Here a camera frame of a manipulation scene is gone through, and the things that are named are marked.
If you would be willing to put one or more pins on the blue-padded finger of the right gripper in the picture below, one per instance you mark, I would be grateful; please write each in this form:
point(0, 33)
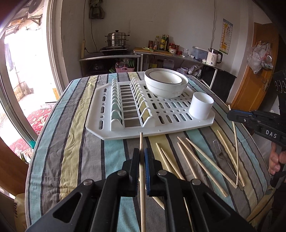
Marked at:
point(235, 114)

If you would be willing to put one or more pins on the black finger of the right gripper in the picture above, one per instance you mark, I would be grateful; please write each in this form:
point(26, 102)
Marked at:
point(250, 122)

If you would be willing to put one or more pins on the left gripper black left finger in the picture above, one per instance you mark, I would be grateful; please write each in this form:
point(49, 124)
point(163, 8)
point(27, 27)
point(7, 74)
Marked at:
point(131, 179)

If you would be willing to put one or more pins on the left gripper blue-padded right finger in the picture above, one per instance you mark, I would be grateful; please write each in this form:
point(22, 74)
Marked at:
point(155, 176)

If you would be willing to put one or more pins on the metal fork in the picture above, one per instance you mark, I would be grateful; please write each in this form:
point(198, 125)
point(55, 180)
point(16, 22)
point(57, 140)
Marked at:
point(226, 164)

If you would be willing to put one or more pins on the metal kitchen shelf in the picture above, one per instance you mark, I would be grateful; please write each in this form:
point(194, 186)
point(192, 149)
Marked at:
point(103, 64)

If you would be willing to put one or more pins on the person's right hand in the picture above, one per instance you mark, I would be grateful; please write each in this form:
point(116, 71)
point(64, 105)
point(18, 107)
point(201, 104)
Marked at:
point(275, 159)

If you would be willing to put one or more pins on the wooden door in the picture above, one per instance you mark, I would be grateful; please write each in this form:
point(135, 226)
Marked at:
point(253, 87)

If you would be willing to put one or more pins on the white cylindrical utensil cup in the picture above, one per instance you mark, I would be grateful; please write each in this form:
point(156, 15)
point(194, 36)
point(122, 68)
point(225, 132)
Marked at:
point(201, 104)

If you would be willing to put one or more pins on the striped tablecloth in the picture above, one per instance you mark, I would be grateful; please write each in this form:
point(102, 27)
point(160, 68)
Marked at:
point(66, 153)

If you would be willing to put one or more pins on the white electric kettle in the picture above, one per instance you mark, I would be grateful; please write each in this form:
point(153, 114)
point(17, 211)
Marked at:
point(214, 57)

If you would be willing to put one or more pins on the hanging plastic bag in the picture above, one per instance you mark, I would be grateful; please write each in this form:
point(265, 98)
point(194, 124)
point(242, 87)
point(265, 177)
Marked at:
point(260, 57)

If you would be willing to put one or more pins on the white plastic dish rack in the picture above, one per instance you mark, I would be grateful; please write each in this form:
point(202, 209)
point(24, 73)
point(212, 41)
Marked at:
point(124, 110)

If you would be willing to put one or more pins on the translucent plastic storage box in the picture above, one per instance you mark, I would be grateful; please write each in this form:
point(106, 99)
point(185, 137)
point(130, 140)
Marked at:
point(199, 54)

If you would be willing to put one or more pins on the large white ceramic bowl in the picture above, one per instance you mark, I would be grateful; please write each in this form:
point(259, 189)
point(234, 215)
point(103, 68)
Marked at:
point(164, 90)

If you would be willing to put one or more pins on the small white inner bowl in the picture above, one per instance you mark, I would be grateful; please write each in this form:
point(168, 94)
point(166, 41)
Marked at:
point(165, 77)

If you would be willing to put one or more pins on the giraffe height chart poster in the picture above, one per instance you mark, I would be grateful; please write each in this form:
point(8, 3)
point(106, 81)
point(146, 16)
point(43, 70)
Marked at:
point(226, 37)

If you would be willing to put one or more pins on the red lidded jar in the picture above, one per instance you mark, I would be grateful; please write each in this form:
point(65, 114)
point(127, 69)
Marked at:
point(173, 48)

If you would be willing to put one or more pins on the dark sauce bottle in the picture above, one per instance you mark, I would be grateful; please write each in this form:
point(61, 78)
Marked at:
point(166, 42)

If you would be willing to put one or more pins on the yellow oil bottle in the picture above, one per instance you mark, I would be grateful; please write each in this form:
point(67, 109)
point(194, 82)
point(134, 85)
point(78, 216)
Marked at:
point(162, 42)

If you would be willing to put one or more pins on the pink woven basket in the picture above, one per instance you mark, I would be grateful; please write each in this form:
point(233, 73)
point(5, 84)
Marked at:
point(122, 69)

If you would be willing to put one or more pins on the wooden cutting board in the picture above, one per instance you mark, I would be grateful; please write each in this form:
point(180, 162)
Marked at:
point(155, 52)

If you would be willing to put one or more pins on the induction cooker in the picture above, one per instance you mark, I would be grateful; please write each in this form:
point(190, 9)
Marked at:
point(114, 50)

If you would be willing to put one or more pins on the stainless steel steamer pot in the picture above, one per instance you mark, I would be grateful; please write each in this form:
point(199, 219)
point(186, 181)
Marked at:
point(117, 38)

